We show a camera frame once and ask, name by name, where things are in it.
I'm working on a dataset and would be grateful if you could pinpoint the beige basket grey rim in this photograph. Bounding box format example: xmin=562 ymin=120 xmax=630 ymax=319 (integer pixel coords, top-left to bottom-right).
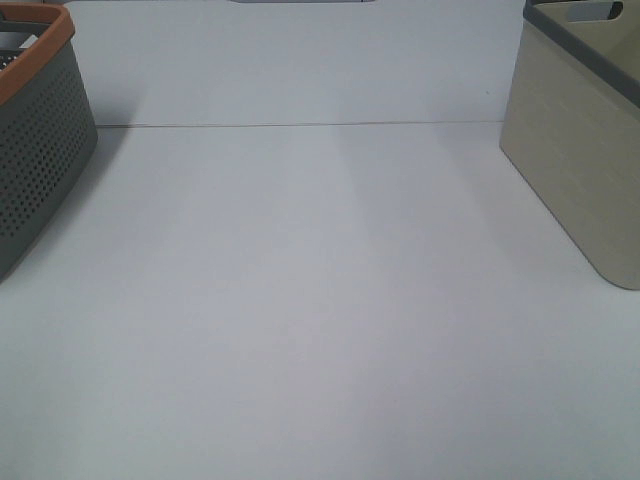
xmin=500 ymin=1 xmax=639 ymax=290

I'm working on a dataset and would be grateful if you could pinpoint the grey perforated basket orange rim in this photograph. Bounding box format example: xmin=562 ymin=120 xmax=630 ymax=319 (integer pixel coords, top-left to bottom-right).
xmin=1 ymin=2 xmax=98 ymax=278

